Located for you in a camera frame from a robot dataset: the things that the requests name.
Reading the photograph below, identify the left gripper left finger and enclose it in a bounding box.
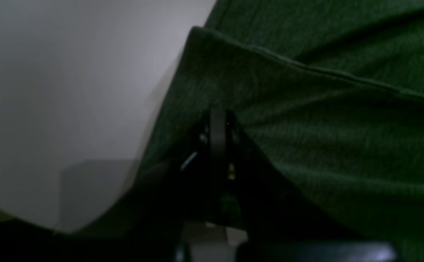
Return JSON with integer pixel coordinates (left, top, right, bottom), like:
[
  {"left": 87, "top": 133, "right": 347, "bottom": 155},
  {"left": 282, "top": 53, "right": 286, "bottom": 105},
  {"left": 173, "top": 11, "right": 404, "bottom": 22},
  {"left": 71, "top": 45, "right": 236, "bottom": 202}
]
[{"left": 59, "top": 111, "right": 212, "bottom": 262}]

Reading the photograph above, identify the dark green t-shirt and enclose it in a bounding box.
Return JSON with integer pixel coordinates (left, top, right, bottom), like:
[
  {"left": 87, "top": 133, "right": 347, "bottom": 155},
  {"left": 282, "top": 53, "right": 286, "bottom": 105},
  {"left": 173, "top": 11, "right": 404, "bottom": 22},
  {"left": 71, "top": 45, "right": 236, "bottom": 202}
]
[{"left": 132, "top": 0, "right": 424, "bottom": 262}]

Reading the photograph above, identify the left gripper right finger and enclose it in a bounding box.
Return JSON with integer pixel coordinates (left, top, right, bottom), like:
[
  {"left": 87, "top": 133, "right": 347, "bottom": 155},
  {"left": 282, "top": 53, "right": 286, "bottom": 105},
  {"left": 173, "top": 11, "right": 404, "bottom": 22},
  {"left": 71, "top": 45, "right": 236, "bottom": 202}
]
[{"left": 227, "top": 111, "right": 398, "bottom": 262}]

